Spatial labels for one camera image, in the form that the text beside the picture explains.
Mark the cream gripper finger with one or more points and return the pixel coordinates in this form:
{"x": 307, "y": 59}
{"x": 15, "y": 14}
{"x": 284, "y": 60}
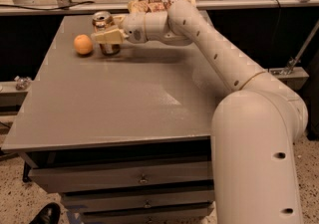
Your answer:
{"x": 109, "y": 35}
{"x": 119, "y": 19}

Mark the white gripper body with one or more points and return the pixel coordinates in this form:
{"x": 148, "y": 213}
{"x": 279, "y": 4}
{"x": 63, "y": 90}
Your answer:
{"x": 134, "y": 26}

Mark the orange soda can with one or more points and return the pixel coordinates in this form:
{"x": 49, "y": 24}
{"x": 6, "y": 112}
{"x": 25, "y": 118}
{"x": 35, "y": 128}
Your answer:
{"x": 101, "y": 21}

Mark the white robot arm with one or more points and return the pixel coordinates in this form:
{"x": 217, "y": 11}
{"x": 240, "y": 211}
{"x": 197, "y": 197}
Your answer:
{"x": 252, "y": 129}

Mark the orange fruit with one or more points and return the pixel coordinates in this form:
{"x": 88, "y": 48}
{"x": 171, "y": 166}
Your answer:
{"x": 83, "y": 45}

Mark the brown chip bag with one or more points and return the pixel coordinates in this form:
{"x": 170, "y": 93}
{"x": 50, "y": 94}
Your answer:
{"x": 149, "y": 6}

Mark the small shiny metal object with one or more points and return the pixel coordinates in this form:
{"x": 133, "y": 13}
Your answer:
{"x": 22, "y": 84}

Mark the grey drawer cabinet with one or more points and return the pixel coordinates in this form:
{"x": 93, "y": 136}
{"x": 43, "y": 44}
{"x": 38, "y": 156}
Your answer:
{"x": 149, "y": 102}

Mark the top grey drawer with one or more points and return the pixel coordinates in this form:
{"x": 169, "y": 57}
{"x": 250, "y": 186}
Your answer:
{"x": 120, "y": 175}

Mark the grey drawer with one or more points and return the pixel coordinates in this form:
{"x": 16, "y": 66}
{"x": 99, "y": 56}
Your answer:
{"x": 120, "y": 175}
{"x": 148, "y": 216}
{"x": 119, "y": 201}

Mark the middle grey drawer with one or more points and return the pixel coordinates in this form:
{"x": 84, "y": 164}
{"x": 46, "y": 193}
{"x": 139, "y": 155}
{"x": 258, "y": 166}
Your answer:
{"x": 119, "y": 201}

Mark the black shoe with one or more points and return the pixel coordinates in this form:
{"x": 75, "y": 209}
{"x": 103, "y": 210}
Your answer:
{"x": 49, "y": 214}

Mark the bottom grey drawer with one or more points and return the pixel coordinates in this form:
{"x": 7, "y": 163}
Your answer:
{"x": 148, "y": 216}

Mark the grey metal rail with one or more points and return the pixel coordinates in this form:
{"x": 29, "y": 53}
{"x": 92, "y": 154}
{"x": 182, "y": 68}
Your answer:
{"x": 90, "y": 8}

